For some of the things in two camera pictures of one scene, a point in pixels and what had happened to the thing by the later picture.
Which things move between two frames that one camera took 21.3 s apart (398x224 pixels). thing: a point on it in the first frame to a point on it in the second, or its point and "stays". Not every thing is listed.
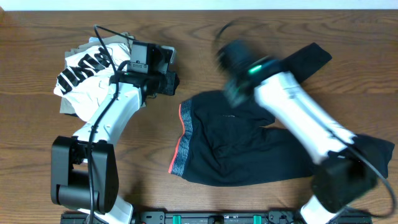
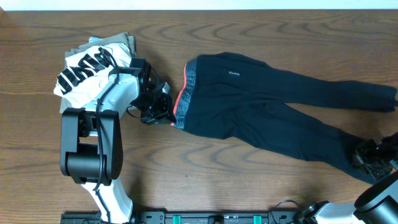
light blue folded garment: [94, 40] stays
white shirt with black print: [86, 76] stays
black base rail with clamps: [211, 216] stays
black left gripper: [170, 83] to [160, 110]
